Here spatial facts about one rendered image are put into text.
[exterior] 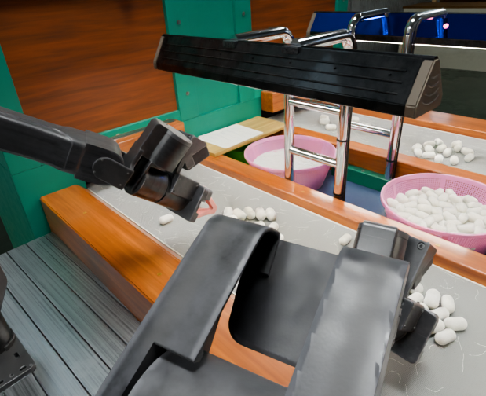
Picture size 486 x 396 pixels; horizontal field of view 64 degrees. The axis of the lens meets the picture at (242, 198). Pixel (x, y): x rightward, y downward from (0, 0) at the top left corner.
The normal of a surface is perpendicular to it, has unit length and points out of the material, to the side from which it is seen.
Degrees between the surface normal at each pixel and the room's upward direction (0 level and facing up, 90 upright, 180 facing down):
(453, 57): 90
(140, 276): 0
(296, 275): 46
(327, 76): 58
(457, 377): 0
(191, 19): 90
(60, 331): 0
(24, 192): 90
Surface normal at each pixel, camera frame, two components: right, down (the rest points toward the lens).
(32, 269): -0.06, -0.87
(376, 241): -0.40, -0.25
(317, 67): -0.65, -0.15
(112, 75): 0.69, 0.32
